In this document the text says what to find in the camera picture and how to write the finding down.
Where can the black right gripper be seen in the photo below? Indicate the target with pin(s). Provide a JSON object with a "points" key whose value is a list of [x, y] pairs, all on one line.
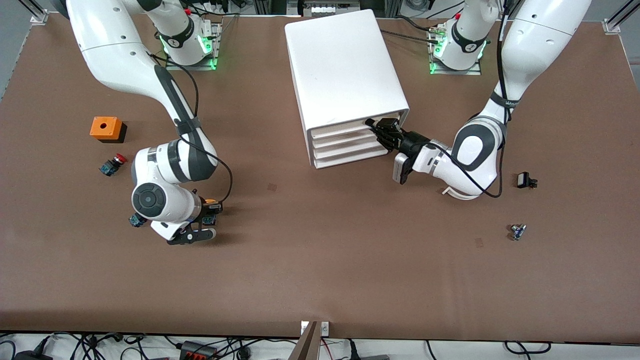
{"points": [[209, 216]]}

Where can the small black switch component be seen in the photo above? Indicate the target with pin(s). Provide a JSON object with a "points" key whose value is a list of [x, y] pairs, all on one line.
{"points": [[524, 180]]}

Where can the small white mounting bracket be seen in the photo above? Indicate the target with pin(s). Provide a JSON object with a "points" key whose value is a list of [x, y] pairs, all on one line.
{"points": [[325, 328]]}

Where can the white drawer cabinet shell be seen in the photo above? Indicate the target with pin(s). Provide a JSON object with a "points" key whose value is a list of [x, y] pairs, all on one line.
{"points": [[340, 65]]}

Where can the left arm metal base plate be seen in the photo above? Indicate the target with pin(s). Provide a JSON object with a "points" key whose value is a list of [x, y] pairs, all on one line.
{"points": [[470, 71]]}

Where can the black power strip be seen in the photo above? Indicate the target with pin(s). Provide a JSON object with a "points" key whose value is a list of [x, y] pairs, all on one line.
{"points": [[197, 350]]}

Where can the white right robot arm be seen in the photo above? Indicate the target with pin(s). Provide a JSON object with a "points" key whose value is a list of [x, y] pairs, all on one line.
{"points": [[115, 45]]}

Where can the white plastic drawer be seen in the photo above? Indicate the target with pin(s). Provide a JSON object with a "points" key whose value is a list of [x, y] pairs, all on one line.
{"points": [[345, 128], [345, 157], [345, 147], [345, 138]]}

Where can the metal table corner bracket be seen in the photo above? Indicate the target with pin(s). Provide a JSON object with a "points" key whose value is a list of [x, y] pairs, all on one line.
{"points": [[39, 16], [611, 25]]}

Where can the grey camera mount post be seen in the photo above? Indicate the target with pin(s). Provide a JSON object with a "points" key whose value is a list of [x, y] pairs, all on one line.
{"points": [[306, 345]]}

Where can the black right camera mount bracket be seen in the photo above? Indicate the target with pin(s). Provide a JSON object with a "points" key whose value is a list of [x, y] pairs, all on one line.
{"points": [[182, 236]]}

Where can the white curved plastic strip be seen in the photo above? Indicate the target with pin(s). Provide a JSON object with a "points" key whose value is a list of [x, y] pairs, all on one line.
{"points": [[462, 196]]}

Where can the green push button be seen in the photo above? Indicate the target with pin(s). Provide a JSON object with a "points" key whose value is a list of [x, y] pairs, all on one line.
{"points": [[136, 221]]}

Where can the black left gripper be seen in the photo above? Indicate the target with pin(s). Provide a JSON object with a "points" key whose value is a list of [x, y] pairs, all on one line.
{"points": [[412, 141]]}

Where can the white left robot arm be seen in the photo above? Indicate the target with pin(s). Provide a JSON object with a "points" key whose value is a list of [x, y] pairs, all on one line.
{"points": [[540, 40]]}

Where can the red push button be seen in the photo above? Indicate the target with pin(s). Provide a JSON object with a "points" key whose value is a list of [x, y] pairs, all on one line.
{"points": [[113, 165]]}

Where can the yellow push button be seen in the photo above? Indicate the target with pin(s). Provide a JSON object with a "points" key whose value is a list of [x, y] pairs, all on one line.
{"points": [[212, 202]]}

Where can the orange button enclosure box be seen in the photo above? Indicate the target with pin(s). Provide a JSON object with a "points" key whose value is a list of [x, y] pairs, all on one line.
{"points": [[102, 127]]}

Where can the small blue silver component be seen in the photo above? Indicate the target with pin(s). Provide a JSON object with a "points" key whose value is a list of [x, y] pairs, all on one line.
{"points": [[518, 232]]}

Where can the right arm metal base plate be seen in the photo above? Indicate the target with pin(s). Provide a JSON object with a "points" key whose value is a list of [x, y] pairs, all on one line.
{"points": [[210, 66]]}

